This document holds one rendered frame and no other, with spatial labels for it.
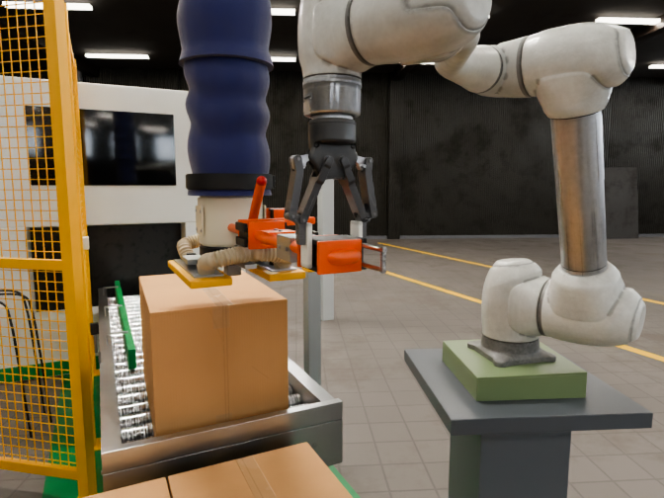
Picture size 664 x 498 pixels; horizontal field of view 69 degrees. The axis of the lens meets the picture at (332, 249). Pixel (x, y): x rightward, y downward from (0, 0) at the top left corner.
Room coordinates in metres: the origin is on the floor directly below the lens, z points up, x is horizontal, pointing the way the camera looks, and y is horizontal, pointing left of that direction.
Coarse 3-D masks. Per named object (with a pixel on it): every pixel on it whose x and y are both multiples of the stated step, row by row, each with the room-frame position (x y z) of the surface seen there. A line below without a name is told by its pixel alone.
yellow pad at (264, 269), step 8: (264, 264) 1.28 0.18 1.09; (272, 264) 1.26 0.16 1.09; (256, 272) 1.25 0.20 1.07; (264, 272) 1.20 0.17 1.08; (272, 272) 1.19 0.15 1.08; (280, 272) 1.19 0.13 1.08; (288, 272) 1.19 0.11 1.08; (296, 272) 1.20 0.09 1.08; (304, 272) 1.21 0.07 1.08; (272, 280) 1.17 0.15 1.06; (280, 280) 1.18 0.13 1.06
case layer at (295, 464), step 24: (264, 456) 1.26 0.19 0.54; (288, 456) 1.26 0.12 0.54; (312, 456) 1.26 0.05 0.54; (168, 480) 1.16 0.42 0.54; (192, 480) 1.15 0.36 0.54; (216, 480) 1.15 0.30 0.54; (240, 480) 1.15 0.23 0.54; (264, 480) 1.15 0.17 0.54; (288, 480) 1.15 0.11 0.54; (312, 480) 1.15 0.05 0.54; (336, 480) 1.15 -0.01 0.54
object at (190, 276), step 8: (168, 264) 1.36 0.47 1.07; (176, 264) 1.31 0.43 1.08; (184, 264) 1.28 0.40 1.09; (176, 272) 1.24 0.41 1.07; (184, 272) 1.19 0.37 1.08; (192, 272) 1.16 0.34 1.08; (216, 272) 1.16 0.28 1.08; (184, 280) 1.14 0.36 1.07; (192, 280) 1.09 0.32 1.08; (200, 280) 1.09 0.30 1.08; (208, 280) 1.10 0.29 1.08; (216, 280) 1.11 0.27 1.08; (224, 280) 1.12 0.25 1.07; (192, 288) 1.08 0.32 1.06; (200, 288) 1.09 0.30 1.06
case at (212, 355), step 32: (160, 288) 1.62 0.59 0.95; (224, 288) 1.62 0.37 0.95; (256, 288) 1.62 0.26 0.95; (160, 320) 1.30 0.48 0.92; (192, 320) 1.34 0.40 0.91; (224, 320) 1.38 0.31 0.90; (256, 320) 1.41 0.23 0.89; (160, 352) 1.30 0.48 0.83; (192, 352) 1.34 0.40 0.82; (224, 352) 1.37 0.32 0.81; (256, 352) 1.41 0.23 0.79; (160, 384) 1.30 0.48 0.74; (192, 384) 1.34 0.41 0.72; (224, 384) 1.37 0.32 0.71; (256, 384) 1.41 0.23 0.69; (288, 384) 1.46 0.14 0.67; (160, 416) 1.30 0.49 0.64; (192, 416) 1.33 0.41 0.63; (224, 416) 1.37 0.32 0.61
